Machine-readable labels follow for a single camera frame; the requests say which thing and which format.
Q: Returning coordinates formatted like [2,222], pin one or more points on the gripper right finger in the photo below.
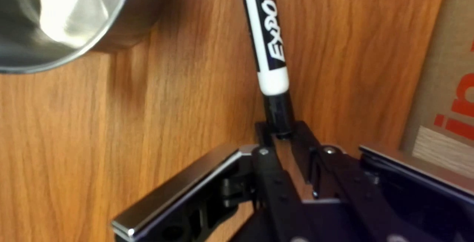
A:
[370,190]

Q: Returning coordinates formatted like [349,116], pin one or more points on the black and white marker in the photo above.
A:
[267,45]

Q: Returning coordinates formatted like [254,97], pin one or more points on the stainless steel pot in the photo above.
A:
[70,16]

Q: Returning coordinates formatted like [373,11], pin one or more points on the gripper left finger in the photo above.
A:
[207,197]

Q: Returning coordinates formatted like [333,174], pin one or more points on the cardboard box with red print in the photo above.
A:
[448,71]

